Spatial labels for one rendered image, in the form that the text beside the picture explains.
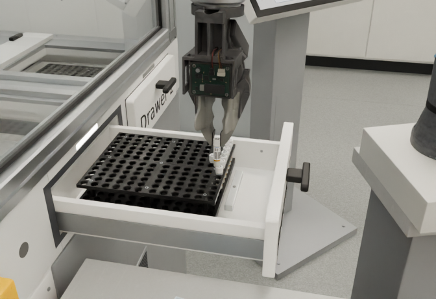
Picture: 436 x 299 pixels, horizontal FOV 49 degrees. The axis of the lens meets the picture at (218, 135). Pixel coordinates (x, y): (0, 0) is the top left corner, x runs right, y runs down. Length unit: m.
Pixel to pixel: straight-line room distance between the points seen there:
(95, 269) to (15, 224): 0.19
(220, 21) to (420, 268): 0.73
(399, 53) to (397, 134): 2.73
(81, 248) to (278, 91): 1.07
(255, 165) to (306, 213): 1.24
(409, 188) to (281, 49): 0.88
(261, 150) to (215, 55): 0.31
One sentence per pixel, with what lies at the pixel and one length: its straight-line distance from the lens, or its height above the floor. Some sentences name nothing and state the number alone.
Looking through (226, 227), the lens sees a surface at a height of 0.89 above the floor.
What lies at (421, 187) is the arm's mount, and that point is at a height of 0.83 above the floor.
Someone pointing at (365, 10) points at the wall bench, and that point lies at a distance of 3.69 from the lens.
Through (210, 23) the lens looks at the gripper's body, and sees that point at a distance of 0.62.
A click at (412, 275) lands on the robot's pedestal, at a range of 1.14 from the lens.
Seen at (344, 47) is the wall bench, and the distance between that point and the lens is 3.76.
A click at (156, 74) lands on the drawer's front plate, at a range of 1.10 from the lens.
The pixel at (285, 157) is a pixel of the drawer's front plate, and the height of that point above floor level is 0.93.
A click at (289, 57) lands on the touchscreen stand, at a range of 1.73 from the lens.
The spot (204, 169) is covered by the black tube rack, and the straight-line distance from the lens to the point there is 0.78.
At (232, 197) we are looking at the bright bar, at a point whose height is 0.85.
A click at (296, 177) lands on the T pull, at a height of 0.91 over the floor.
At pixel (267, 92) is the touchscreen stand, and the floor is 0.63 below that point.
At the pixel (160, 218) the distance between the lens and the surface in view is 0.71.
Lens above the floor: 1.32
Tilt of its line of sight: 29 degrees down
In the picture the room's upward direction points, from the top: straight up
